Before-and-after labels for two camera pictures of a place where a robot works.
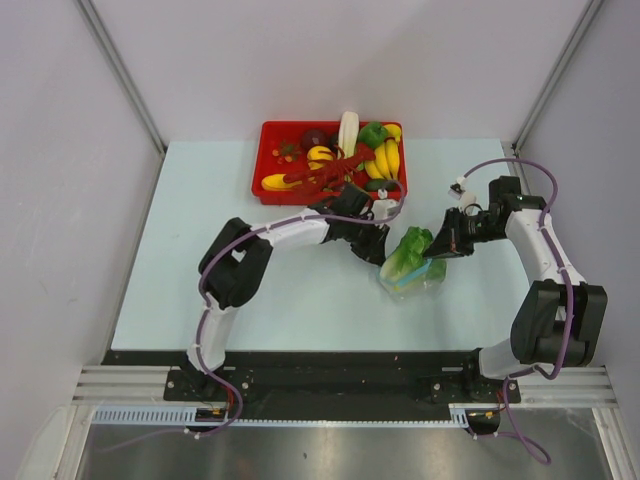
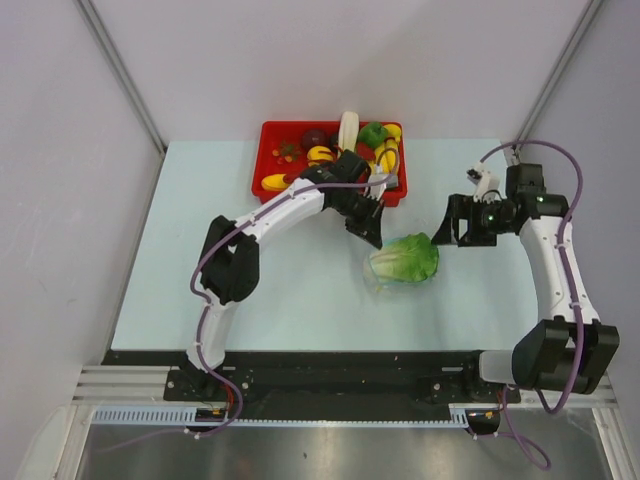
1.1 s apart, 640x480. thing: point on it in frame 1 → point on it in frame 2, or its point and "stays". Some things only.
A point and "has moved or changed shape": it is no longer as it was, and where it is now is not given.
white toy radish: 348,133 stays
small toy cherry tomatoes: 287,152 stays
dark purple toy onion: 314,137 stays
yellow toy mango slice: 277,183 stays
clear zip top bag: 420,285 has moved or changed shape
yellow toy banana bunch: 385,164 stays
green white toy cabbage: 406,265 has moved or changed shape
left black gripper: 374,249 → 368,228
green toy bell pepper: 373,134 stays
